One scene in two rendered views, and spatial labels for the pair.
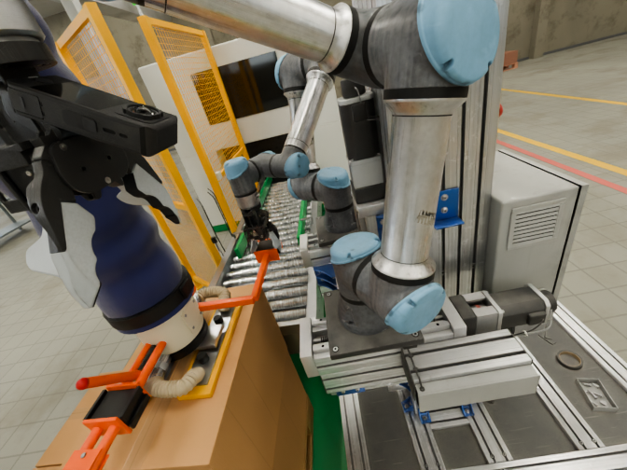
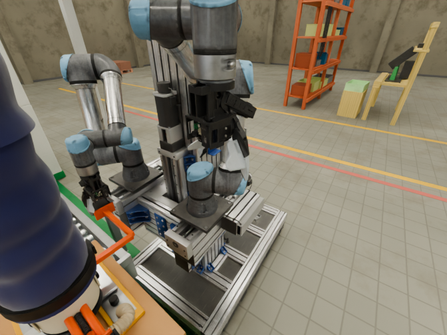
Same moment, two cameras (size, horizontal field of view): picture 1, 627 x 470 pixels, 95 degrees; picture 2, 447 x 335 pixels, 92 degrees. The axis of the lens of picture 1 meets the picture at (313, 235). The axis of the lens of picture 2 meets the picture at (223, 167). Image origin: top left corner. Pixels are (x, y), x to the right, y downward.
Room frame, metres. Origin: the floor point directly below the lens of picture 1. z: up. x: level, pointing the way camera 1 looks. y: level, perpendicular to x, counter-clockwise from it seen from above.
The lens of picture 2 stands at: (0.08, 0.57, 1.76)
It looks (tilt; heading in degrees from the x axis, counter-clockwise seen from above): 32 degrees down; 298
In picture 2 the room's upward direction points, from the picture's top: straight up
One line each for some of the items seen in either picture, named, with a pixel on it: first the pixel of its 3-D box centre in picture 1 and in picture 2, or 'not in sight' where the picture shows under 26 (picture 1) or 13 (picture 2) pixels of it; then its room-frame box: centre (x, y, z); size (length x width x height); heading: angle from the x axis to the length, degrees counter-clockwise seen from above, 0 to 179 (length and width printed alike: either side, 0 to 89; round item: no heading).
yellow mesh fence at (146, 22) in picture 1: (229, 157); not in sight; (2.85, 0.59, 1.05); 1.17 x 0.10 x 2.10; 171
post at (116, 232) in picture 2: not in sight; (108, 213); (1.52, -0.14, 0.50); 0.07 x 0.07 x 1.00; 81
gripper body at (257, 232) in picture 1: (255, 221); (94, 185); (0.89, 0.18, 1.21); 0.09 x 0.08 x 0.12; 171
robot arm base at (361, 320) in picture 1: (364, 298); (201, 198); (0.54, -0.08, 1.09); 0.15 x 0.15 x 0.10
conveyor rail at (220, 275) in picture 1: (243, 235); not in sight; (2.24, 0.59, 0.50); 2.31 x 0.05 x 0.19; 171
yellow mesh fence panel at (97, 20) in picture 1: (162, 195); not in sight; (2.13, 1.00, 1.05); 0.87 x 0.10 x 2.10; 43
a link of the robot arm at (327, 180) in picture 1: (333, 186); (128, 149); (1.04, -0.12, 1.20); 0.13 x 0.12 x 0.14; 47
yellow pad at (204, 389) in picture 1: (213, 339); (104, 289); (0.66, 0.39, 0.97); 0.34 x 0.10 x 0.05; 170
